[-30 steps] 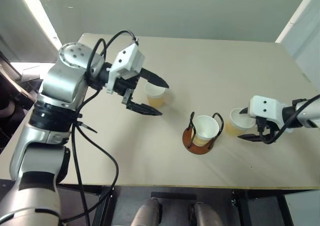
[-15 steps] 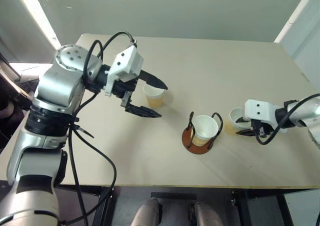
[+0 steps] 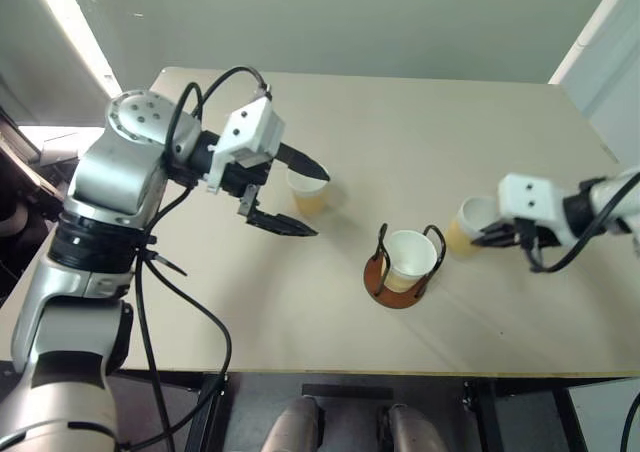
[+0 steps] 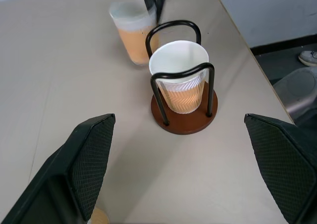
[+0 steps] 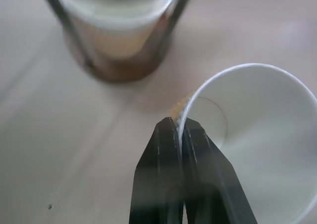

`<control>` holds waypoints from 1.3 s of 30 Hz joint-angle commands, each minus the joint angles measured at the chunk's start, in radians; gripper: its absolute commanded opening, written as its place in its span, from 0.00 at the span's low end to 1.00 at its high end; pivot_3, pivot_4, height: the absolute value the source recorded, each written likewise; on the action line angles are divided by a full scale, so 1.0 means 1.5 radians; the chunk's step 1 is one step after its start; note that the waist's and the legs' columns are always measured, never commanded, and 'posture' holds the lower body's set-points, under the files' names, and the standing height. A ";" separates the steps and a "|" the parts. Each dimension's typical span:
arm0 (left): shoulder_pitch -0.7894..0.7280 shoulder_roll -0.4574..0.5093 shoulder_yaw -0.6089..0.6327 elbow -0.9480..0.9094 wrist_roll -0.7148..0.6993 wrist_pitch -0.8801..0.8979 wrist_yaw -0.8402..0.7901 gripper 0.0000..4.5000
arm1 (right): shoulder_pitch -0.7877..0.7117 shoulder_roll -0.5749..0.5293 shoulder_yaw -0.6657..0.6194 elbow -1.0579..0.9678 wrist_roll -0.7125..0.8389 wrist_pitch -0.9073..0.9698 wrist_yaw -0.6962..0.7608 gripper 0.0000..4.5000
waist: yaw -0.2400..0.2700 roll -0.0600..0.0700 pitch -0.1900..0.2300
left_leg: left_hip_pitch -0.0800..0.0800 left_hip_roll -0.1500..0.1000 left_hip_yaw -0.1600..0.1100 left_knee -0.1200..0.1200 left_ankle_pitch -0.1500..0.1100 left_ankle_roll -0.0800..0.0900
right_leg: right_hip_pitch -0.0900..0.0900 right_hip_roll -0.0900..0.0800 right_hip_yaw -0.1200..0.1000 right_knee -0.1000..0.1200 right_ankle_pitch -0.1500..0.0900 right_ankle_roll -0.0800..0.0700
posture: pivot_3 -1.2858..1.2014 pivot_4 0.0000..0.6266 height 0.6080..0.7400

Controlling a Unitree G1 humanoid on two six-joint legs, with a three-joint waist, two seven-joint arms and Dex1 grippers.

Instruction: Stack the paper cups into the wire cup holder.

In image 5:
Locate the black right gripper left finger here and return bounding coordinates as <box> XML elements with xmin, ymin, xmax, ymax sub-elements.
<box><xmin>128</xmin><ymin>117</ymin><xmax>185</xmax><ymax>224</ymax></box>

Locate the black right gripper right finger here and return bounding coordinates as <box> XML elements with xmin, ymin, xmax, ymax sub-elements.
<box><xmin>182</xmin><ymin>117</ymin><xmax>258</xmax><ymax>224</ymax></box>

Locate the white and orange paper cup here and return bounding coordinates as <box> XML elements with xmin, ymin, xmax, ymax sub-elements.
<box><xmin>170</xmin><ymin>62</ymin><xmax>317</xmax><ymax>224</ymax></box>
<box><xmin>55</xmin><ymin>0</ymin><xmax>180</xmax><ymax>58</ymax></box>

